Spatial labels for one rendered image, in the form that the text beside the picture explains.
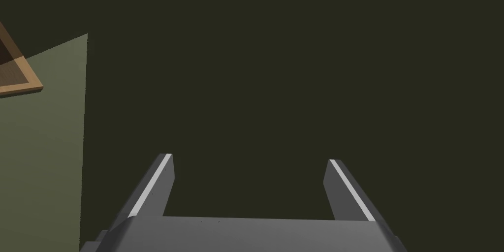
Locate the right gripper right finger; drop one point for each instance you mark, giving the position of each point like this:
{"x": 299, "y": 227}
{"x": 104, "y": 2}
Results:
{"x": 346, "y": 197}

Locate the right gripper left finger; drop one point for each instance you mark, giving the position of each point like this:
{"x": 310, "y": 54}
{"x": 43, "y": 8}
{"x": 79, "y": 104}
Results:
{"x": 154, "y": 193}

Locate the wooden framed picture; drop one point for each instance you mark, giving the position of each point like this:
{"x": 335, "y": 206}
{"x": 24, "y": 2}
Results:
{"x": 12, "y": 75}

